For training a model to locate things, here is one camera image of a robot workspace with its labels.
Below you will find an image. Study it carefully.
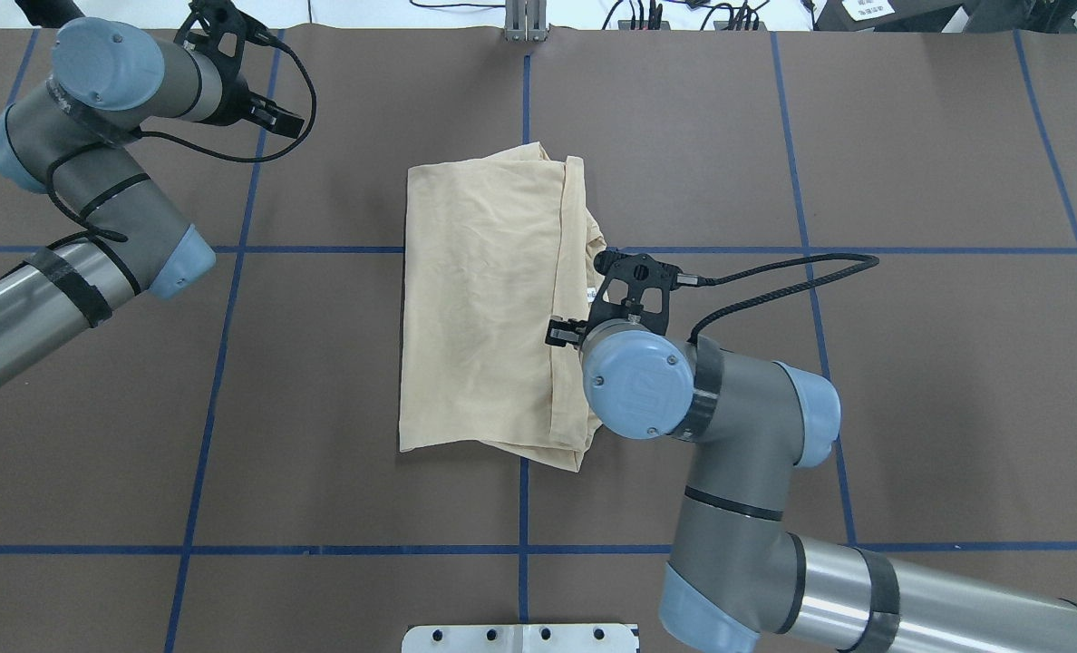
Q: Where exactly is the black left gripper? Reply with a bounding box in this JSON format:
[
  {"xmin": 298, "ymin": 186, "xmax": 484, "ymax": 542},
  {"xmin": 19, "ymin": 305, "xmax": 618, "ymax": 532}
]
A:
[{"xmin": 216, "ymin": 61, "xmax": 306, "ymax": 138}]

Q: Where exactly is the cream long-sleeve printed shirt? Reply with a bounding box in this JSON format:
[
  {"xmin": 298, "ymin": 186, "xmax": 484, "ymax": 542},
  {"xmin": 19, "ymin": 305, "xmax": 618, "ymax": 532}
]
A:
[{"xmin": 398, "ymin": 143, "xmax": 607, "ymax": 473}]

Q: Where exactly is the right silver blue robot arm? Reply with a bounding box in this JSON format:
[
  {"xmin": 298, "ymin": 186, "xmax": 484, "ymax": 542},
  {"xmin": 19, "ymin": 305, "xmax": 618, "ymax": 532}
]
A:
[{"xmin": 546, "ymin": 317, "xmax": 1077, "ymax": 652}]

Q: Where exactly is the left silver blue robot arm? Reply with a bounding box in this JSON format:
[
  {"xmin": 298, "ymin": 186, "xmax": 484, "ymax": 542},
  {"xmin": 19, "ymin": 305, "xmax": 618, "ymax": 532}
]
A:
[{"xmin": 0, "ymin": 1, "xmax": 314, "ymax": 388}]

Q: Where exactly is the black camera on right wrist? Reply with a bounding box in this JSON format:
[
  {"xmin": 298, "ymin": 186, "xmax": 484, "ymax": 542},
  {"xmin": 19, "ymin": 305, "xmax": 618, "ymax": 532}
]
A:
[{"xmin": 585, "ymin": 249, "xmax": 700, "ymax": 336}]

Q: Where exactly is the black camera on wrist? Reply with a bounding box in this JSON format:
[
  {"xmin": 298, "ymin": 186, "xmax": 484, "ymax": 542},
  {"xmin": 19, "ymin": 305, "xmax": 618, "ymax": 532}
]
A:
[
  {"xmin": 173, "ymin": 1, "xmax": 278, "ymax": 62},
  {"xmin": 585, "ymin": 249, "xmax": 700, "ymax": 336}
]

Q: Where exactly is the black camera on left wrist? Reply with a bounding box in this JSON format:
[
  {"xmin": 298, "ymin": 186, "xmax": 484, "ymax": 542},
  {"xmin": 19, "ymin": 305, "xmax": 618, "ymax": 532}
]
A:
[{"xmin": 173, "ymin": 1, "xmax": 278, "ymax": 62}]

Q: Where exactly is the aluminium frame post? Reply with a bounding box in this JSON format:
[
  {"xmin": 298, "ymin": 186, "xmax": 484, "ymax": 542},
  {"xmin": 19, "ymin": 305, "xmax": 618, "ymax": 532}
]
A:
[{"xmin": 502, "ymin": 0, "xmax": 549, "ymax": 43}]

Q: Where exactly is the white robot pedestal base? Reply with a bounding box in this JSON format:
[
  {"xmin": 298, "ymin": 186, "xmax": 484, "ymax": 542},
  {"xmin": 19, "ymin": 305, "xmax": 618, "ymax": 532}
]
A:
[{"xmin": 401, "ymin": 623, "xmax": 641, "ymax": 652}]

